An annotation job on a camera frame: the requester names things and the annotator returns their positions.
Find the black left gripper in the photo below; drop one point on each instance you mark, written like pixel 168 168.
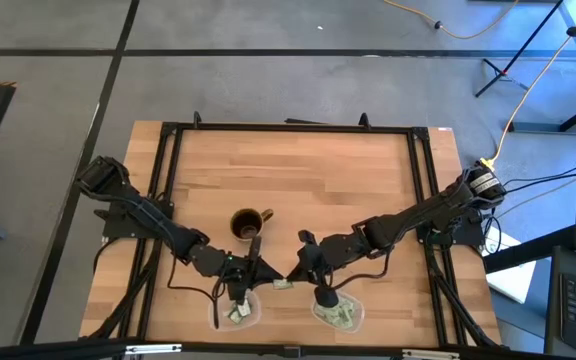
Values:
pixel 248 272

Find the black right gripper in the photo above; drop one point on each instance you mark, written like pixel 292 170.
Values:
pixel 333 255

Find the green white sweetener packet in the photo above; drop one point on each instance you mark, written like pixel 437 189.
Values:
pixel 244 310
pixel 325 315
pixel 349 306
pixel 282 285
pixel 234 317
pixel 343 321

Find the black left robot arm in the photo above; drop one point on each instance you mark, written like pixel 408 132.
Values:
pixel 148 215

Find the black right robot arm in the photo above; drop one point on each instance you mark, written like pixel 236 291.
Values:
pixel 418 215

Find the clear plastic bin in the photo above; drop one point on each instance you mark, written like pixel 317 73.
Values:
pixel 358 315
pixel 253 322

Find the teal brown ceramic mug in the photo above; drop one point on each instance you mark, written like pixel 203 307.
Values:
pixel 246 224

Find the white paper sheet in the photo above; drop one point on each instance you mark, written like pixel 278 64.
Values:
pixel 510 280

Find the black stand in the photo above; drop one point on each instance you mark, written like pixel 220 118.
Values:
pixel 518 49

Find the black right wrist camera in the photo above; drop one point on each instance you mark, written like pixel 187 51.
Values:
pixel 327 297

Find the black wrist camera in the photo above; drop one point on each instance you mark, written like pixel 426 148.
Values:
pixel 327 297
pixel 239 294

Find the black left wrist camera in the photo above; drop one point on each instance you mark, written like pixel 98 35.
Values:
pixel 239 294

